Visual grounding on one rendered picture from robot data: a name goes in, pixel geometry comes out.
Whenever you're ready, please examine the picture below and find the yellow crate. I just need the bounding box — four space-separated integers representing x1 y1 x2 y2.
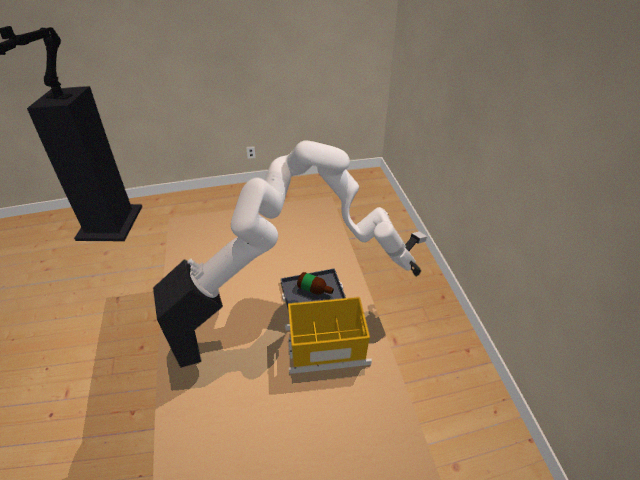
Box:
289 297 370 367

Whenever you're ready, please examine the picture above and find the brown glass bottle with green label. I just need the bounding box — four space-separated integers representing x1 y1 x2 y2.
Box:
297 272 332 295

